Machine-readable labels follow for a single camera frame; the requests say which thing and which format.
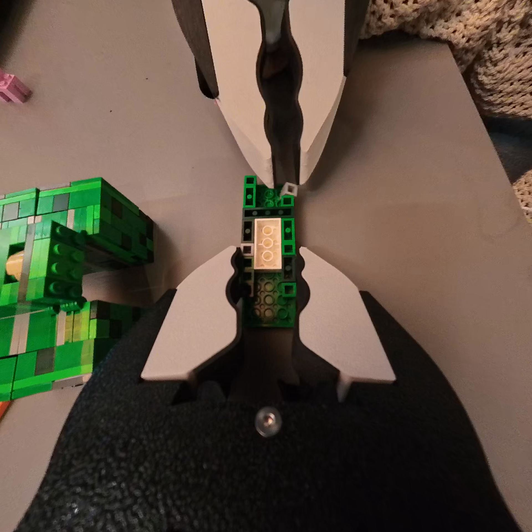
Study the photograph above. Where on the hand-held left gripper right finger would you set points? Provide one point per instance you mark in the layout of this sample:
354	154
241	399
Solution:
341	324

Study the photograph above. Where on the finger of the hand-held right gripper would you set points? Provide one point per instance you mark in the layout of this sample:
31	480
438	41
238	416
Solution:
324	75
232	62

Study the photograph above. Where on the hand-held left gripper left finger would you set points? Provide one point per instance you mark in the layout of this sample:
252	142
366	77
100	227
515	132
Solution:
195	316

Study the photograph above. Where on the green lego plate assembly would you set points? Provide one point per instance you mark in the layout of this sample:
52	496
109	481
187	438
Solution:
270	307

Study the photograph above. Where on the tiny white square lego piece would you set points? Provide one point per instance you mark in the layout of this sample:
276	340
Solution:
286	193

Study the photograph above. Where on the green blocky lego model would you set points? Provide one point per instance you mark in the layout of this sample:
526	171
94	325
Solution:
104	216

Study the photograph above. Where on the pink lego piece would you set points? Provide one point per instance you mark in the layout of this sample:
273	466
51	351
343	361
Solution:
14	89

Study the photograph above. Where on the orange object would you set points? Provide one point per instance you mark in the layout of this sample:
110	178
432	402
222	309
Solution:
3	411

